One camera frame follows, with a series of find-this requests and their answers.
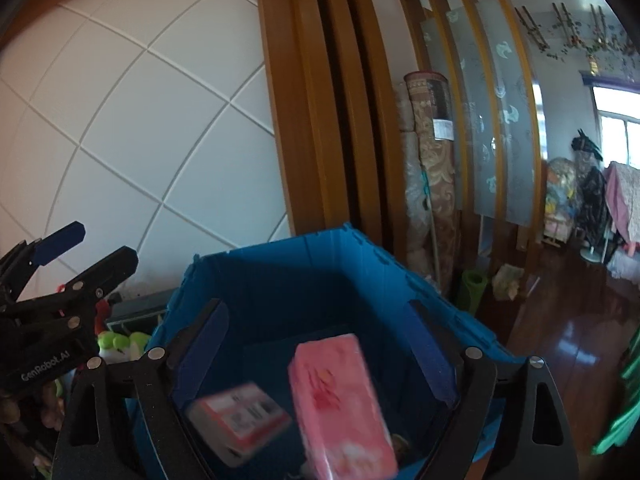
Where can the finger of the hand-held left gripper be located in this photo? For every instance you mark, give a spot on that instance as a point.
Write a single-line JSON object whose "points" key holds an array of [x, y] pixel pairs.
{"points": [[60, 240], [107, 267]]}

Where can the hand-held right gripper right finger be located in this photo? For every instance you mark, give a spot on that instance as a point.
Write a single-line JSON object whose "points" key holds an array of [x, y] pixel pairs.
{"points": [[435, 360]]}

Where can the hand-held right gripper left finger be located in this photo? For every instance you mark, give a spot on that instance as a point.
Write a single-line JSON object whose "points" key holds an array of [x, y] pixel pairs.
{"points": [[202, 355]]}

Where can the pink and white box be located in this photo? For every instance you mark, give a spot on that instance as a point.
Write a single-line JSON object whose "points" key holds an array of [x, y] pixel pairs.
{"points": [[235, 420]]}

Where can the pink tissue pack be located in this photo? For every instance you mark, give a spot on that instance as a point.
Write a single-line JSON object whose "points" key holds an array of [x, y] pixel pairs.
{"points": [[335, 400]]}

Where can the blue plastic crate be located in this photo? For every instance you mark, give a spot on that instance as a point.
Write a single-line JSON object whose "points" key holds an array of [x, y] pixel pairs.
{"points": [[310, 300]]}

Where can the red toy case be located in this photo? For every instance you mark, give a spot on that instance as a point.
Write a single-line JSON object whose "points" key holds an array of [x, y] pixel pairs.
{"points": [[103, 311]]}

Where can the black box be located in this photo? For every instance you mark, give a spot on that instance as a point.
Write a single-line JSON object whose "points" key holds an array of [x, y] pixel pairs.
{"points": [[140, 307]]}

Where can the green frog plush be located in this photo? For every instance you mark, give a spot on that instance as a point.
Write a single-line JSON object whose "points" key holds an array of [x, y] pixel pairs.
{"points": [[120, 345]]}

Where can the green rolled mat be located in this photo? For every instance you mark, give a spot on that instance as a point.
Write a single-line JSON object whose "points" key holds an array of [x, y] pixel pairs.
{"points": [[472, 290]]}

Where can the pale crumpled bag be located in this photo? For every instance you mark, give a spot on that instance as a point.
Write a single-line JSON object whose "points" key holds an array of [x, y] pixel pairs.
{"points": [[507, 282]]}

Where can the rolled pale carpet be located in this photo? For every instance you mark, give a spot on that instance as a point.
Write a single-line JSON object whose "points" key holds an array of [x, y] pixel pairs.
{"points": [[412, 195]]}

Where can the rolled brown patterned carpet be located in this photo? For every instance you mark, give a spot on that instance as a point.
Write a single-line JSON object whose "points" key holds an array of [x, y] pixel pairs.
{"points": [[437, 185]]}

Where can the green cloth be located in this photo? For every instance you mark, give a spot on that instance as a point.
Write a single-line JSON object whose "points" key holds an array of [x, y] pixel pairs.
{"points": [[622, 400]]}

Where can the pile of colourful bedding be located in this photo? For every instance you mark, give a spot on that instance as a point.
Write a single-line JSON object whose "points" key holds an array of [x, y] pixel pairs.
{"points": [[560, 200]]}

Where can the black hanging clothing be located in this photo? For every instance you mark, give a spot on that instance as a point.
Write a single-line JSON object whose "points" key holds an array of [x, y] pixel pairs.
{"points": [[592, 195]]}

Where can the wooden frosted glass partition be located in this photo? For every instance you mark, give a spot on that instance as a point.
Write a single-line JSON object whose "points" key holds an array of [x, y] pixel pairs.
{"points": [[500, 135]]}

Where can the pink cloth on rack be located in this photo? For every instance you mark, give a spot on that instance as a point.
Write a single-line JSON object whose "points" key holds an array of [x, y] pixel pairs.
{"points": [[622, 200]]}

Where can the window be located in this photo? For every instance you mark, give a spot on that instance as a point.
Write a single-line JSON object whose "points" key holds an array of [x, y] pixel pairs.
{"points": [[617, 130]]}

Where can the purple curtain valance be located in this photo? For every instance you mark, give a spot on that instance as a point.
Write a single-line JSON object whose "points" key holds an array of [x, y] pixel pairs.
{"points": [[607, 80]]}

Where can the hanging vine decoration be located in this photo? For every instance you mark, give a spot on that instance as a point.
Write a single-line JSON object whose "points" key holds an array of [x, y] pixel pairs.
{"points": [[585, 40]]}

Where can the wooden door frame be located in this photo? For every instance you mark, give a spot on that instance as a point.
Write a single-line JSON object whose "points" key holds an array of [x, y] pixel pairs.
{"points": [[300, 110]]}

